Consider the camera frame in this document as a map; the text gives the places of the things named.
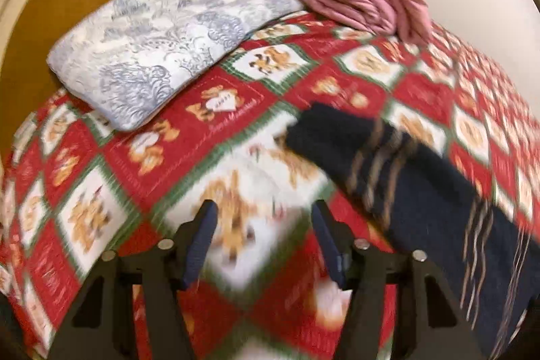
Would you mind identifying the red bear printed blanket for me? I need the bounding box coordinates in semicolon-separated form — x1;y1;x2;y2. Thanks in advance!
0;12;540;360

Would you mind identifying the navy knitted sweater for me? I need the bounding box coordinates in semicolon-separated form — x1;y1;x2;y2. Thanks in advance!
286;102;540;360

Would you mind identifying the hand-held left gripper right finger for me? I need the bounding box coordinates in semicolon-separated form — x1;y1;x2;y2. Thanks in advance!
311;199;486;360

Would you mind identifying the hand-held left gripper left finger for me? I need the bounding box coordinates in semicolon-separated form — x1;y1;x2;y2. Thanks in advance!
48;199;220;360

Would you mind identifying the blue white floral folded quilt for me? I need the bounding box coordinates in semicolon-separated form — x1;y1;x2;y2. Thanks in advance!
47;0;306;132

